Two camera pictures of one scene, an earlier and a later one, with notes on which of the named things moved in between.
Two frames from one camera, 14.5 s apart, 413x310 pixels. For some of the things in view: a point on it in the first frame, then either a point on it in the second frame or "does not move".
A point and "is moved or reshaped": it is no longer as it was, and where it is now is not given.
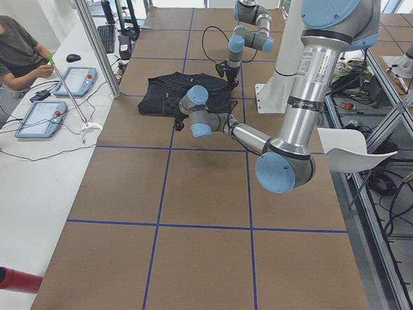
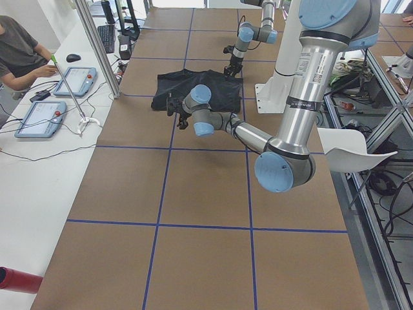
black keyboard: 108,36 does not move
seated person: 22,60 does not move
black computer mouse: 73,58 does not move
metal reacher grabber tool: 85,124 is moved or reshaped
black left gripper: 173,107 does not move
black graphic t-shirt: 162,95 is moved or reshaped
